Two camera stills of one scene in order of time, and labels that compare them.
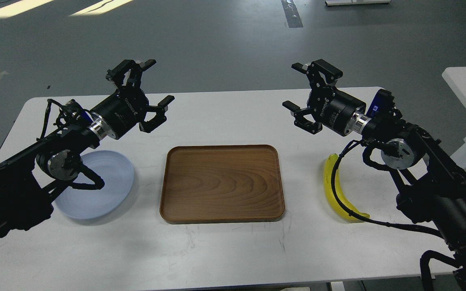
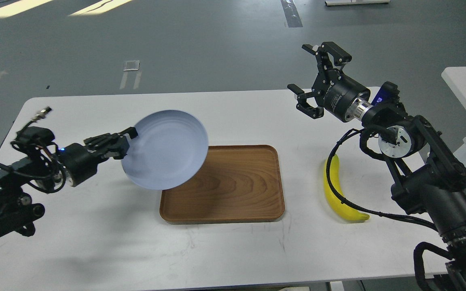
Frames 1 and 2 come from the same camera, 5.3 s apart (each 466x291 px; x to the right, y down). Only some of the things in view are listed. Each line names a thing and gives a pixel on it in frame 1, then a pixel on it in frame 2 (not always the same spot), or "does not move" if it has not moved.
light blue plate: x=117 y=174 -> x=169 y=152
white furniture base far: x=357 y=2 does not move
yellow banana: x=333 y=203 does not move
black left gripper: x=126 y=109 -> x=81 y=161
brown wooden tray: x=201 y=183 does not move
